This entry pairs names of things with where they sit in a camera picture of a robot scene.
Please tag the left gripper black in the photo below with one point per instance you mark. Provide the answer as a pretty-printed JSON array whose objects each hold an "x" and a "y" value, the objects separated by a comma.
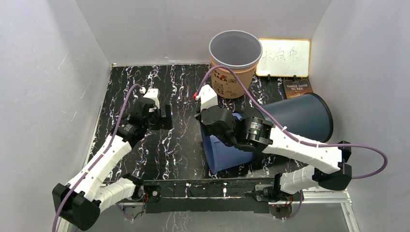
[{"x": 165, "y": 123}]

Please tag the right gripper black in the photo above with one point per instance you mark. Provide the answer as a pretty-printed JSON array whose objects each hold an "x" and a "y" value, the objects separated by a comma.
[{"x": 205, "y": 131}]

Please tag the light blue plastic bucket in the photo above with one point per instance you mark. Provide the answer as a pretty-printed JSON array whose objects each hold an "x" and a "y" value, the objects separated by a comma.
[{"x": 218, "y": 155}]

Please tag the large dark blue bucket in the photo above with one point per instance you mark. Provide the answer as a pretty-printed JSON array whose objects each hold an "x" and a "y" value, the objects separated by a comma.
[{"x": 306, "y": 115}]

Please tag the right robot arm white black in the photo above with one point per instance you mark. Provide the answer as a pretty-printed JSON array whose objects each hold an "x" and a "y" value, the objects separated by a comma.
[{"x": 325, "y": 166}]

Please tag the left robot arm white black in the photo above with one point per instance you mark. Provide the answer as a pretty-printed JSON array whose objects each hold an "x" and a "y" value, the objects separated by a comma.
[{"x": 82, "y": 199}]

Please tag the Three Days To See book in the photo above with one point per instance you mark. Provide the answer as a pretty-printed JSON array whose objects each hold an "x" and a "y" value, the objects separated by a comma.
[{"x": 297, "y": 87}]

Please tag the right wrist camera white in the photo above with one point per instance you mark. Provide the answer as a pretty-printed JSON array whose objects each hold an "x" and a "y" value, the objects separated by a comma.
[{"x": 207, "y": 97}]

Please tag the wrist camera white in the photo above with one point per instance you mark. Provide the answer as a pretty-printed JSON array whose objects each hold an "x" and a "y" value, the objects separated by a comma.
[
  {"x": 153, "y": 94},
  {"x": 207, "y": 97}
]

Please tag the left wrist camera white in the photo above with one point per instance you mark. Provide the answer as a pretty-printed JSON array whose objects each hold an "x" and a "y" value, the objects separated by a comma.
[{"x": 153, "y": 94}]

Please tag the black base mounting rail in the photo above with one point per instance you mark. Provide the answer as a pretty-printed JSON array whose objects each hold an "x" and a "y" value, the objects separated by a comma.
[{"x": 216, "y": 195}]

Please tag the small whiteboard yellow frame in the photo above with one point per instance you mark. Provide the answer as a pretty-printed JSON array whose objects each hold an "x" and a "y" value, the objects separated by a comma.
[{"x": 284, "y": 58}]

